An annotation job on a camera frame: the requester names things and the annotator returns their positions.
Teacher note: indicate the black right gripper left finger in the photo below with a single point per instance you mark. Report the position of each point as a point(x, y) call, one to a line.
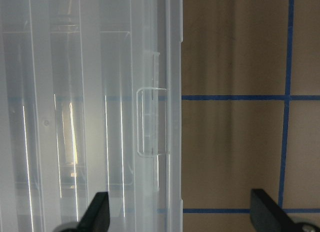
point(97, 215)

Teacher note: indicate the clear plastic box lid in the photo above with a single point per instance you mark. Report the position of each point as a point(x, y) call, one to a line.
point(90, 102)

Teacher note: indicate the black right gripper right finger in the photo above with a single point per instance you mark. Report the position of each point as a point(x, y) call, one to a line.
point(266, 215)

